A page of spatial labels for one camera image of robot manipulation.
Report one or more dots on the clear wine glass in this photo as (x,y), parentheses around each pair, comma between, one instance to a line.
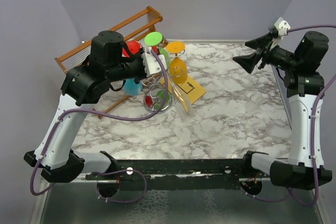
(181,102)
(252,104)

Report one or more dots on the orange plastic wine glass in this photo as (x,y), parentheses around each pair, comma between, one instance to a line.
(177,68)

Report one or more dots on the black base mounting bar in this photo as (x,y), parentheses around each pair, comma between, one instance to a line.
(184,174)

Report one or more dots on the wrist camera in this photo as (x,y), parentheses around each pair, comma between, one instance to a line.
(151,65)
(279,29)

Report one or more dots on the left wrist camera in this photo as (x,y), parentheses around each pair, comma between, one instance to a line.
(151,65)

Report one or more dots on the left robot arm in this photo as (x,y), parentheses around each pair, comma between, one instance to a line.
(110,59)

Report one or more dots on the chrome wine glass rack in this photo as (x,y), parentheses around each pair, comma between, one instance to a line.
(155,95)

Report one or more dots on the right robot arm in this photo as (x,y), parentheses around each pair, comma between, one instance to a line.
(304,168)

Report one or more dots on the red plastic wine glass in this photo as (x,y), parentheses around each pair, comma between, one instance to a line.
(134,47)

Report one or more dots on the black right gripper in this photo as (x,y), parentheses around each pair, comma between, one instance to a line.
(260,43)

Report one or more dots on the green plastic wine glass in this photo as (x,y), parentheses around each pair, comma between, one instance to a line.
(155,40)

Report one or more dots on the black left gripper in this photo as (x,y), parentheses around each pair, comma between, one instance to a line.
(142,75)

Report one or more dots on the blue plastic wine glass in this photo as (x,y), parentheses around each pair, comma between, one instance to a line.
(132,87)

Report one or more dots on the yellow Little Prince book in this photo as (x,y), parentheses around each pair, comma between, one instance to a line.
(192,89)

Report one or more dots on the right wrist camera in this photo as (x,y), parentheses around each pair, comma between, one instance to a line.
(279,29)

